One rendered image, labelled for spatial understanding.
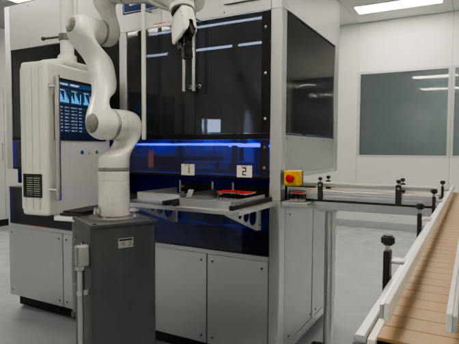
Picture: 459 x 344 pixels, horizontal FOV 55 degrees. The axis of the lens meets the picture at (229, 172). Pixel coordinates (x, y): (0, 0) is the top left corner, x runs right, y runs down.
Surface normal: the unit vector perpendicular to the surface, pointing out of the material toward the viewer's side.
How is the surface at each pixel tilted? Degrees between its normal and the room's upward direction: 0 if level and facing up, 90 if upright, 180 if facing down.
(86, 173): 90
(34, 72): 90
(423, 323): 0
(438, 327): 0
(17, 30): 90
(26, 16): 90
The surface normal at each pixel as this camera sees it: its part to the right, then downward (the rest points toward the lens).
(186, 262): -0.48, 0.04
